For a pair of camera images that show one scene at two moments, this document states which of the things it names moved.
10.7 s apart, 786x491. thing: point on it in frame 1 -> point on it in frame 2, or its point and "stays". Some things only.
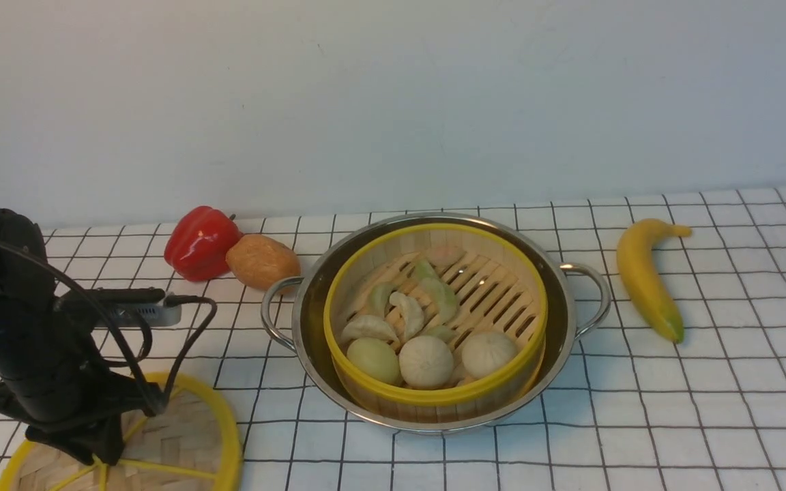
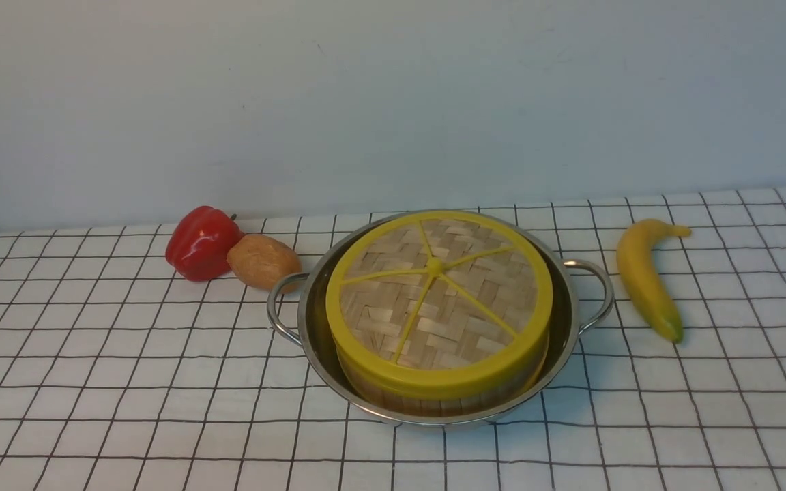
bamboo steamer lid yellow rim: [146, 380] -> [438, 305]
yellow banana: [636, 262] stays
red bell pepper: [197, 243] stays
